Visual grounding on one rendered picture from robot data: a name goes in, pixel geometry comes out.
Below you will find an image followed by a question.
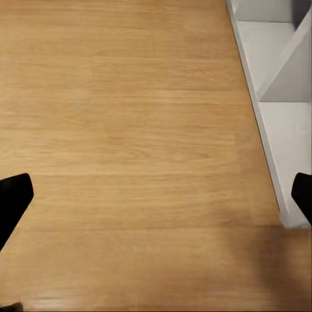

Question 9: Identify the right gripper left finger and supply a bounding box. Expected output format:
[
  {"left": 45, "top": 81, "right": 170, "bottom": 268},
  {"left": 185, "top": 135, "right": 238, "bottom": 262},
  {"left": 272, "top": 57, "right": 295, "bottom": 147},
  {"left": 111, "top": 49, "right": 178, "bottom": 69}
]
[{"left": 0, "top": 173, "right": 34, "bottom": 251}]

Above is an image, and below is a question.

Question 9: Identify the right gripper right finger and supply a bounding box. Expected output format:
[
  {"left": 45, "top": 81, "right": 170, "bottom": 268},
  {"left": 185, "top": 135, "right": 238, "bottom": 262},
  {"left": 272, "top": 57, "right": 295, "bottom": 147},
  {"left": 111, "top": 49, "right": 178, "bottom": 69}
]
[{"left": 291, "top": 173, "right": 312, "bottom": 225}]

